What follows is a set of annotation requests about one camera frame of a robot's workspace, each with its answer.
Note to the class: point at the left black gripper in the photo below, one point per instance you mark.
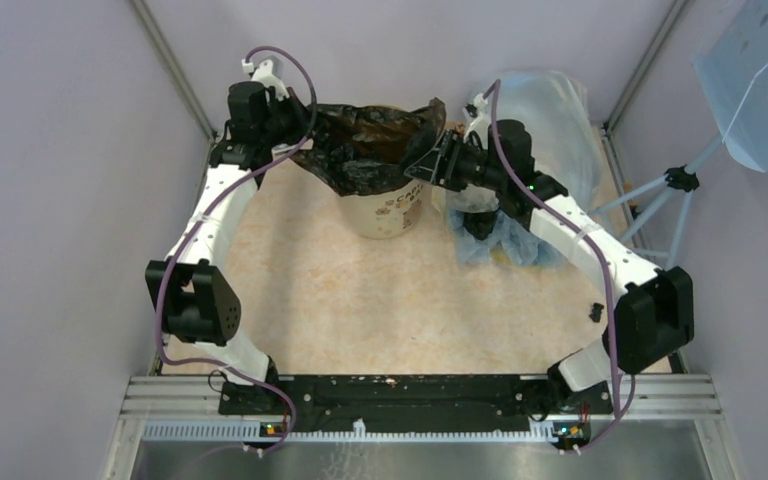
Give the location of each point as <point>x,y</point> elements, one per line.
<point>301,116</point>

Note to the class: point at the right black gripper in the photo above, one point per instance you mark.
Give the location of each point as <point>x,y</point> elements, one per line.
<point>439,165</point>

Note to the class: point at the black trash bag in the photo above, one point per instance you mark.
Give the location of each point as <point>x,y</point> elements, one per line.
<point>330,144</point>
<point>480,225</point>

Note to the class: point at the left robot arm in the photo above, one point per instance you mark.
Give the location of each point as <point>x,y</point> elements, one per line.
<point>192,299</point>

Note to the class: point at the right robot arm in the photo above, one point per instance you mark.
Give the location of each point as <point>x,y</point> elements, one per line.
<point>650,309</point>

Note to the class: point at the beige round trash bin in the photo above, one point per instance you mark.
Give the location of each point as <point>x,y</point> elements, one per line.
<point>378,200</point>

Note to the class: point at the white clear plastic bag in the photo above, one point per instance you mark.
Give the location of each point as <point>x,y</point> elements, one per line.
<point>472,199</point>

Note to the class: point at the blue plastic bag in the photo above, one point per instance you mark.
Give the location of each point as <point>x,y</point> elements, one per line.
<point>509,244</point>

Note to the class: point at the large translucent plastic bag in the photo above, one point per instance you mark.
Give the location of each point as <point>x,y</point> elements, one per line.
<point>553,109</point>

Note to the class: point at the small black plastic clip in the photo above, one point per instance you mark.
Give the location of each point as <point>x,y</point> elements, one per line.
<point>595,312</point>

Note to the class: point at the blue perforated lamp panel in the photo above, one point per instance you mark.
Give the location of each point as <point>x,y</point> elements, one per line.
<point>732,69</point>

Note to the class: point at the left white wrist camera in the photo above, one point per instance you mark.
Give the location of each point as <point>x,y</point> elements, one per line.
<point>267,72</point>

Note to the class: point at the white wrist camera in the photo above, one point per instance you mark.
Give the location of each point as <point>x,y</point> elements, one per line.
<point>267,72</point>
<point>478,117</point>

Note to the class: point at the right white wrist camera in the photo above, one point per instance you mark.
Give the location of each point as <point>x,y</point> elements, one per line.
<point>478,117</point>

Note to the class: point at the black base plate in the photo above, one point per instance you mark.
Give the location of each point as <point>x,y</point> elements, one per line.
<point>481,403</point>

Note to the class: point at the white toothed cable rail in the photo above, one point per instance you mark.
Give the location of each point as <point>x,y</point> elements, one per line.
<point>250,431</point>

